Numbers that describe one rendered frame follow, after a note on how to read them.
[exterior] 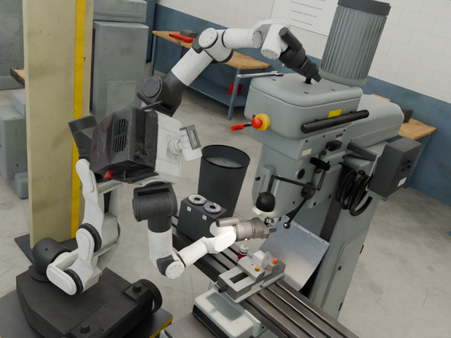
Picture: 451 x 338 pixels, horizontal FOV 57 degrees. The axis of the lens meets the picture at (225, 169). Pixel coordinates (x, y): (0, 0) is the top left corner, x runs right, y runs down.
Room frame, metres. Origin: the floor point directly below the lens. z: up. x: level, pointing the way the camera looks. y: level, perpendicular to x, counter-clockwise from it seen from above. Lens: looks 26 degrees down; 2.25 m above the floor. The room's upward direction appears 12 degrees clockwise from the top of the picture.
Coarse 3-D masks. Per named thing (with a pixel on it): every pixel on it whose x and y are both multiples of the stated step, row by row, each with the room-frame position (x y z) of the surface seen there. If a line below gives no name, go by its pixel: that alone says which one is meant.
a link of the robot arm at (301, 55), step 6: (300, 54) 1.49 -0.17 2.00; (294, 60) 1.48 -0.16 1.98; (300, 60) 1.49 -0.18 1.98; (306, 60) 1.51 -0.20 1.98; (288, 66) 1.50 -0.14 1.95; (294, 66) 1.49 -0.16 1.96; (300, 66) 1.51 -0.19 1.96; (306, 66) 1.51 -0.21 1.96; (312, 66) 1.53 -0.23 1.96; (318, 66) 1.54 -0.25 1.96; (300, 72) 1.54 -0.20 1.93; (306, 72) 1.52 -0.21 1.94; (312, 72) 1.51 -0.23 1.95
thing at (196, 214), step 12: (192, 204) 1.82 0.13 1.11; (204, 204) 1.85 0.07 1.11; (216, 204) 1.85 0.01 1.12; (180, 216) 1.83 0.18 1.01; (192, 216) 1.80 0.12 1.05; (204, 216) 1.76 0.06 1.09; (216, 216) 1.76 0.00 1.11; (180, 228) 1.83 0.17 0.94; (192, 228) 1.79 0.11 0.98; (204, 228) 1.76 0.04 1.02
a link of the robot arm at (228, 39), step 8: (224, 32) 1.57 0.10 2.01; (232, 32) 1.55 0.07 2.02; (240, 32) 1.53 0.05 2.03; (224, 40) 1.55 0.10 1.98; (232, 40) 1.53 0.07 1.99; (240, 40) 1.52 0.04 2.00; (216, 48) 1.55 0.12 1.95; (224, 48) 1.58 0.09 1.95; (232, 48) 1.56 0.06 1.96; (216, 56) 1.58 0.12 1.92; (224, 56) 1.59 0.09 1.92
